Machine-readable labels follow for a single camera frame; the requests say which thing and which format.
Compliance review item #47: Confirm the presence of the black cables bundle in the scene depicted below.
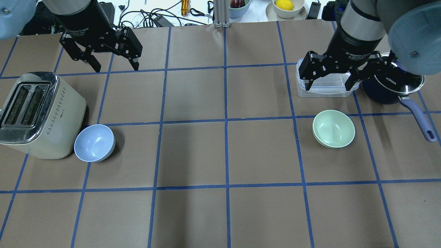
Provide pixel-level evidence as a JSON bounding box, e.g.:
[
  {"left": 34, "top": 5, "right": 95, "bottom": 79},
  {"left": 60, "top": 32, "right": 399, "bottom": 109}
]
[{"left": 117, "top": 0, "right": 216, "bottom": 29}]

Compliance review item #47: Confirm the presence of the cream two-slot toaster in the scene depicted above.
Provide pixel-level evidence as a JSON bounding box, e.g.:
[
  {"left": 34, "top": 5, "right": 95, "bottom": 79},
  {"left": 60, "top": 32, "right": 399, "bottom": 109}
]
[{"left": 0, "top": 72, "right": 86, "bottom": 159}]

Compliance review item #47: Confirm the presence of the yellow lemon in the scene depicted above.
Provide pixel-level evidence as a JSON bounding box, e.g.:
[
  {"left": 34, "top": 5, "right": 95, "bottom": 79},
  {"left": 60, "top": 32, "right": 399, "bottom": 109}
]
[{"left": 275, "top": 0, "right": 295, "bottom": 11}]

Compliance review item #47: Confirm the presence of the dark blue saucepan with lid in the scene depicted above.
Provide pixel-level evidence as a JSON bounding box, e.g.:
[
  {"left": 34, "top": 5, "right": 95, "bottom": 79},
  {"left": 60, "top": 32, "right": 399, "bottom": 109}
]
[{"left": 361, "top": 59, "right": 437, "bottom": 142}]

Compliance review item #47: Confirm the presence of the aluminium frame post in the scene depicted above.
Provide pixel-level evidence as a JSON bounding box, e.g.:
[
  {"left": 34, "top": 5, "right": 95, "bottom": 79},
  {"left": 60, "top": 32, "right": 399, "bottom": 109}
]
[{"left": 213, "top": 0, "right": 230, "bottom": 29}]

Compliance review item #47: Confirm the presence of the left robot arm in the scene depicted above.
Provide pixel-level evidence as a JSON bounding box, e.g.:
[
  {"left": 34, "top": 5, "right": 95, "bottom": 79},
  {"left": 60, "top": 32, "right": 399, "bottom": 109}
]
[{"left": 0, "top": 0, "right": 142, "bottom": 72}]

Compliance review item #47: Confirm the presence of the beige bowl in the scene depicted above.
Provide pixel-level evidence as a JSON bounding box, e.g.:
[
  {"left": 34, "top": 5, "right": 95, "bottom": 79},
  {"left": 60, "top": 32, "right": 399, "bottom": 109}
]
[{"left": 272, "top": 0, "right": 305, "bottom": 19}]

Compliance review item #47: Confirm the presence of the orange tool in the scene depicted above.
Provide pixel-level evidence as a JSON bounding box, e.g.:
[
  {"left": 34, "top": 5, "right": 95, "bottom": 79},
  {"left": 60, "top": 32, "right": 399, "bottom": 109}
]
[{"left": 181, "top": 0, "right": 189, "bottom": 16}]

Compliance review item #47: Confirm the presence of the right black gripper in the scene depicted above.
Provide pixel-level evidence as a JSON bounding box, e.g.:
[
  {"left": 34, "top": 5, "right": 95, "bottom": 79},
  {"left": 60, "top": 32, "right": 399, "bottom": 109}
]
[{"left": 299, "top": 26, "right": 397, "bottom": 91}]

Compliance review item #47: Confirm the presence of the clear plastic container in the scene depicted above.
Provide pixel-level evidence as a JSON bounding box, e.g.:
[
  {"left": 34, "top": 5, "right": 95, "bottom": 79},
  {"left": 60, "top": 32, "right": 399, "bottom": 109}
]
[{"left": 296, "top": 59, "right": 360, "bottom": 97}]

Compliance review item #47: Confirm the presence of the teal bowl with fruit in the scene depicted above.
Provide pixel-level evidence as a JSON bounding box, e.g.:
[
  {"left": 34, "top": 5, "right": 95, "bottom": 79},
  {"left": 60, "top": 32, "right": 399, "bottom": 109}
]
[{"left": 229, "top": 0, "right": 251, "bottom": 19}]

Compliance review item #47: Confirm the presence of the blue bowl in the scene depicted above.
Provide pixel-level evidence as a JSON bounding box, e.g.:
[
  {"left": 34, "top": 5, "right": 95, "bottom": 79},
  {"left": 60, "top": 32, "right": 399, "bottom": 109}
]
[{"left": 73, "top": 124, "right": 116, "bottom": 162}]

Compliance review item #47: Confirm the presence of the beige plate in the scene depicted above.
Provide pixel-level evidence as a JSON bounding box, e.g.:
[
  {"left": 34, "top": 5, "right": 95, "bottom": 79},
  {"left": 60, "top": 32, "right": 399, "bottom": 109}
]
[{"left": 266, "top": 0, "right": 307, "bottom": 21}]

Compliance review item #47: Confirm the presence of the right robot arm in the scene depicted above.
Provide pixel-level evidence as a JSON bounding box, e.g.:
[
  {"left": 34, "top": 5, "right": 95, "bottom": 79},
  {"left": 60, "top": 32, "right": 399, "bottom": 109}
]
[{"left": 299, "top": 0, "right": 441, "bottom": 91}]

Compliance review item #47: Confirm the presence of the green bowl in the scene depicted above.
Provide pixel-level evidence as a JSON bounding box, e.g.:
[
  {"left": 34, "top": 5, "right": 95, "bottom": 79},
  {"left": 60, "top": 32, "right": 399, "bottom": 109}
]
[{"left": 312, "top": 110, "right": 356, "bottom": 148}]

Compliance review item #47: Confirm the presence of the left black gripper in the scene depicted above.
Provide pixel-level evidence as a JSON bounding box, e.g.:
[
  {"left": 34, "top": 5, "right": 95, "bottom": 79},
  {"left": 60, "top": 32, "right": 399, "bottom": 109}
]
[{"left": 55, "top": 0, "right": 142, "bottom": 73}]

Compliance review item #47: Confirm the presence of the black power adapter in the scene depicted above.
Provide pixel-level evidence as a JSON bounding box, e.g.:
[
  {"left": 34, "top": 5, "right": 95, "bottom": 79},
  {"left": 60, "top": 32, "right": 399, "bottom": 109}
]
[{"left": 306, "top": 1, "right": 321, "bottom": 19}]

